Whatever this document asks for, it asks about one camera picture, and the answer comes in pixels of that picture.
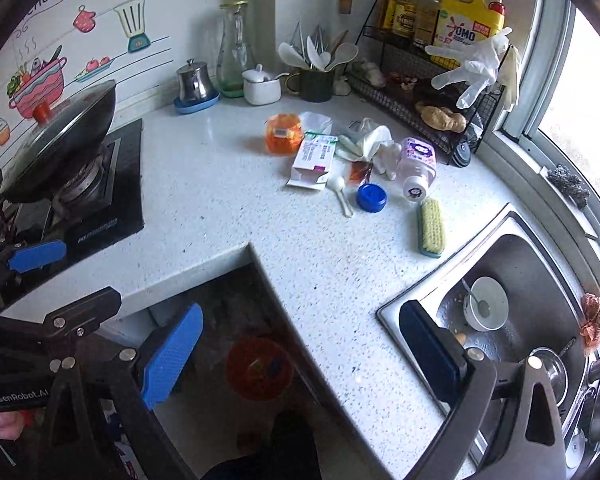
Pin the blue plastic tray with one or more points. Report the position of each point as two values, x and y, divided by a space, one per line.
196 106

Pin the small white ceramic spoon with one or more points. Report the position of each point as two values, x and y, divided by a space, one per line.
279 77

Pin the garlic bulb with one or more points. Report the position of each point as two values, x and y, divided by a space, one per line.
376 77
361 66
340 88

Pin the black wok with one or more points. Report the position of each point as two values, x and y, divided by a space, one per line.
87 147

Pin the white paper towel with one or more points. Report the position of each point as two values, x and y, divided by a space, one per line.
386 154

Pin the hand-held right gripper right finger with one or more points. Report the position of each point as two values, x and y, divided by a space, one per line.
427 352

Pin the black crumpled bag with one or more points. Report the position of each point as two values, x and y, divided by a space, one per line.
435 92

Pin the white plastic spatula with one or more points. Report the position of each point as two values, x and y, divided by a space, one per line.
315 50

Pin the person's left hand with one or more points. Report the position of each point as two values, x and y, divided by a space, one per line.
7 422

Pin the yellow label sauce bottle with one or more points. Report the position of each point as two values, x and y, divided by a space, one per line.
408 15

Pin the small white round spoon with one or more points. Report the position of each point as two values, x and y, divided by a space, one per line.
326 59

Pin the orange mesh scrubber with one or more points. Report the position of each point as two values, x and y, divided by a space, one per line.
592 320

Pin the large ginger root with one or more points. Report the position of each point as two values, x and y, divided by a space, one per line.
445 119

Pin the glass wok lid red knob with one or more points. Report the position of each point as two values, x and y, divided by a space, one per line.
65 120

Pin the white ceramic bowl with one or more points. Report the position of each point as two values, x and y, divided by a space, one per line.
495 305

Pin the black round lid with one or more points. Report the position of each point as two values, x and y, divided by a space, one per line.
462 154

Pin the white window frame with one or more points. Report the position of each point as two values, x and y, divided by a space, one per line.
545 85

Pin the dark oil bottle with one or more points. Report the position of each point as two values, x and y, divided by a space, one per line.
428 15

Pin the white ceramic condiment jar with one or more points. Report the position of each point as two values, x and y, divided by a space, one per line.
262 92

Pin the black gas stove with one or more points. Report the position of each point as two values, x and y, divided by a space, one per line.
110 230

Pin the stainless steel sink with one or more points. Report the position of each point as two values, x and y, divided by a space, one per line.
530 270

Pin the yellow green scrub brush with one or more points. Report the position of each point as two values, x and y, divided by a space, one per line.
431 227

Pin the dried chili peppers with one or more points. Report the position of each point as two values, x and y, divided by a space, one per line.
397 81

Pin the stainless steel ladle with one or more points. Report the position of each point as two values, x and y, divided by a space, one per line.
552 370

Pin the blue round lid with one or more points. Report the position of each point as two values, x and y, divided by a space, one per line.
371 196

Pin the metal spoon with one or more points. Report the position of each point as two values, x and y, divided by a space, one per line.
472 296

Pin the red plastic bin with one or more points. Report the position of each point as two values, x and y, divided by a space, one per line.
242 360

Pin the green coaster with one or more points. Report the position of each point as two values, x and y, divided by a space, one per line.
232 93

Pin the brown sauce wrapper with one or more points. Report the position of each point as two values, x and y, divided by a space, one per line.
360 172

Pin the clear bottle purple label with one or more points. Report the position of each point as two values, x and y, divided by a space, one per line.
417 160

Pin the stainless steel lidded pot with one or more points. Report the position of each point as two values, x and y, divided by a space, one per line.
195 82

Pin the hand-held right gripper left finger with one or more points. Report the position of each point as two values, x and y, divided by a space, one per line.
172 355

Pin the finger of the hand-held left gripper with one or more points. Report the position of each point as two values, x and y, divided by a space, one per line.
87 307
35 256

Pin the white rice paddle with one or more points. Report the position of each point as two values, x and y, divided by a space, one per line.
290 54

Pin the wooden spoon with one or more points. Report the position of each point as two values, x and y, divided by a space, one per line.
339 40

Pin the white plastic spoon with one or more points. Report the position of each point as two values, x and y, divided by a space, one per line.
336 183

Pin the orange plastic cup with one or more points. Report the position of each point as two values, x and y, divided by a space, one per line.
282 137

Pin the yellow detergent jug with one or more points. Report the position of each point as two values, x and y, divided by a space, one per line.
467 15

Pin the clear plastic wrapper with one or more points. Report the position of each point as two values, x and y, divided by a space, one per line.
316 121

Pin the white spoons and utensils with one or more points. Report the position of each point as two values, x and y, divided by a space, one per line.
300 40

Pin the steel wool scrubber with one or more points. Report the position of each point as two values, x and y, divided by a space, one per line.
569 186

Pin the dark green enamel mug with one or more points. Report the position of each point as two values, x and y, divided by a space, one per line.
316 85

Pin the small ginger root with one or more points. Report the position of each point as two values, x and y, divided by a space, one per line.
422 108

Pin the person's dark trousers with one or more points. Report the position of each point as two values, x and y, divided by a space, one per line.
285 452

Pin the glass carafe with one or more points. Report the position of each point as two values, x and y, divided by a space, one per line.
235 50

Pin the kitchen cartoon wall sticker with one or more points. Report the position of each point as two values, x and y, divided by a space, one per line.
45 80

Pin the white pink cardboard box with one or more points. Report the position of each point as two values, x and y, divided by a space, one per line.
310 157

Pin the cream plastic bag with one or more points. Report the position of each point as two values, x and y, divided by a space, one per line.
362 135

